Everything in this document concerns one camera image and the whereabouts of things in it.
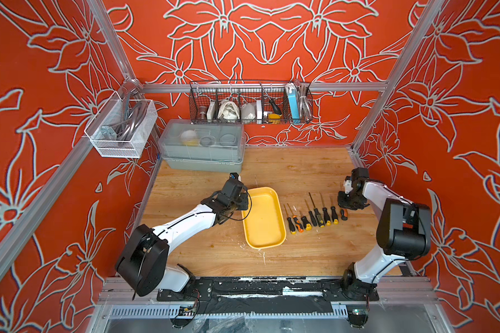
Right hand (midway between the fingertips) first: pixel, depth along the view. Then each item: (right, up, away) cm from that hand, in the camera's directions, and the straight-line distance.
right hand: (340, 202), depth 93 cm
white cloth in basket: (-51, +41, -3) cm, 66 cm away
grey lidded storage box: (-59, +27, +7) cm, 65 cm away
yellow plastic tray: (-36, -6, -9) cm, 38 cm away
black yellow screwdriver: (-11, -7, -5) cm, 14 cm away
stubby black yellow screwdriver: (-18, -8, -6) cm, 20 cm away
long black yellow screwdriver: (-7, -5, -1) cm, 9 cm away
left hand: (-44, +4, -7) cm, 44 cm away
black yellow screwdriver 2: (-4, -5, -1) cm, 6 cm away
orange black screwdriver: (0, -4, -4) cm, 6 cm away
